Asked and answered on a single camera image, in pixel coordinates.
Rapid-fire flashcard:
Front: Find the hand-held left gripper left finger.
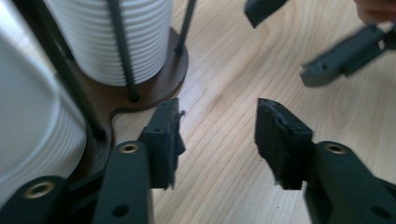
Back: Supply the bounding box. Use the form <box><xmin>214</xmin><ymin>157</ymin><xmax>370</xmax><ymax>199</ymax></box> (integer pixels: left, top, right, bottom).
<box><xmin>138</xmin><ymin>97</ymin><xmax>187</xmax><ymax>190</ymax></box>

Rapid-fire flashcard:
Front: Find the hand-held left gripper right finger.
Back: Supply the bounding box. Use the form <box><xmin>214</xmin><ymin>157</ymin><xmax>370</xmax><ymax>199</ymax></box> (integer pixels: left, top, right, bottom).
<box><xmin>254</xmin><ymin>97</ymin><xmax>315</xmax><ymax>191</ymax></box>

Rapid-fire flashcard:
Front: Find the white plate stack near camera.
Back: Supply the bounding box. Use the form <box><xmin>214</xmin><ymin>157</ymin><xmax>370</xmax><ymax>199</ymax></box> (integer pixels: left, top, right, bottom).
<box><xmin>0</xmin><ymin>31</ymin><xmax>88</xmax><ymax>208</ymax></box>

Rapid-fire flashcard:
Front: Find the brown wooden black-rod cup rack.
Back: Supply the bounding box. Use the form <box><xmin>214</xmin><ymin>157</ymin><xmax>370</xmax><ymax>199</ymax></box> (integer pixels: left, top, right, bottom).
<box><xmin>12</xmin><ymin>0</ymin><xmax>199</xmax><ymax>185</ymax></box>

